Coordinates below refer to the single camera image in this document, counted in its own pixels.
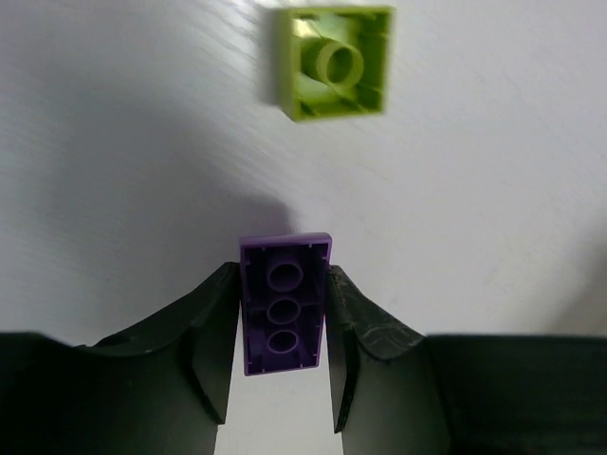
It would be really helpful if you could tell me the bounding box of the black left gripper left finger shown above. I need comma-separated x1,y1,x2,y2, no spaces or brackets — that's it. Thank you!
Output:
1,262,240,454

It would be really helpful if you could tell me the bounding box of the purple lego brick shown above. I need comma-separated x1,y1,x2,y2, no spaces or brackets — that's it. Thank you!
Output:
239,232,333,376

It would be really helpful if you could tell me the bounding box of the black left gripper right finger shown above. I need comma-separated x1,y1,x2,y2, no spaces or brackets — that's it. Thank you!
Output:
326,266,606,454

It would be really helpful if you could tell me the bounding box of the lime lego brick far left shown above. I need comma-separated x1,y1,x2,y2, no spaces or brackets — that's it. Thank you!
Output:
270,5,395,122

